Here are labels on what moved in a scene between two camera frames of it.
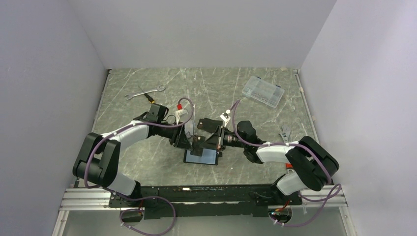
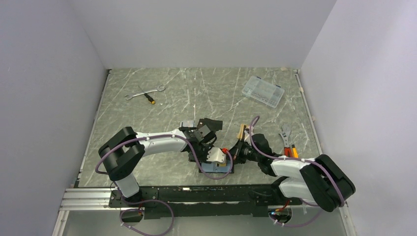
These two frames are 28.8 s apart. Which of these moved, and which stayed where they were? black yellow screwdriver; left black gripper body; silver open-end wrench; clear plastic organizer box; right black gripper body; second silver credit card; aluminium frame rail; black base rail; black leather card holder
Moved: right black gripper body; left black gripper body; black leather card holder
Stayed: clear plastic organizer box; silver open-end wrench; black base rail; aluminium frame rail; black yellow screwdriver; second silver credit card
